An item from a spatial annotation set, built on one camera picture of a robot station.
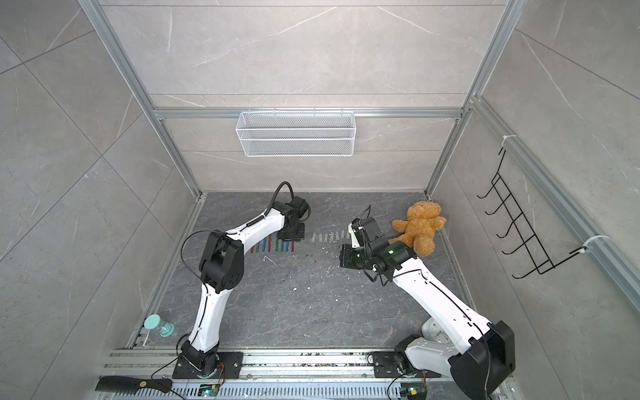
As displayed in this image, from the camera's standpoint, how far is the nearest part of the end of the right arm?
0.57m

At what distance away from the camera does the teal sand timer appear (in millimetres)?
744

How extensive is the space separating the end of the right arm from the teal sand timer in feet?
1.97
